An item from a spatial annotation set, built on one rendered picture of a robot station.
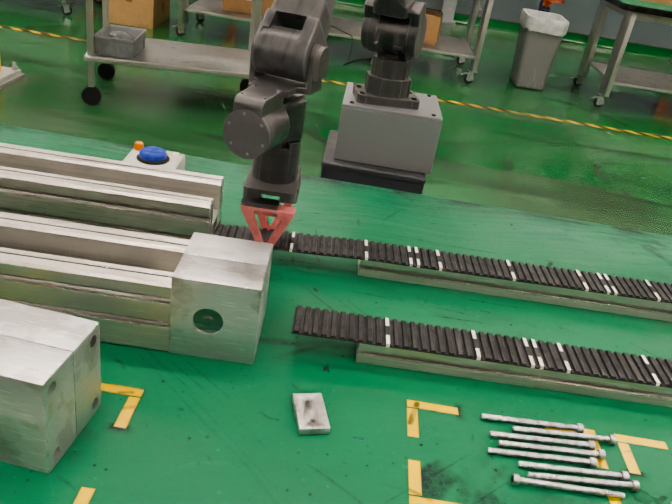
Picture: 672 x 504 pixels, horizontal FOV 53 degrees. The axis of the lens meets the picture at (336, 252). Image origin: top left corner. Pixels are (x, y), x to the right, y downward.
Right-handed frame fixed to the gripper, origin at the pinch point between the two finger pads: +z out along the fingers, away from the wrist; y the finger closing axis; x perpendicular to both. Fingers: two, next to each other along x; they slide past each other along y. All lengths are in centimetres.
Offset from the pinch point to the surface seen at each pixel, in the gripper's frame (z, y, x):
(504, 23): 64, -742, 192
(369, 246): -0.4, -1.3, 13.9
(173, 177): -5.3, -3.0, -13.5
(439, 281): 1.8, 1.5, 23.9
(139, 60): 52, -278, -96
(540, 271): -0.6, -1.4, 37.9
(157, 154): -4.4, -12.4, -18.1
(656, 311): 1, 2, 54
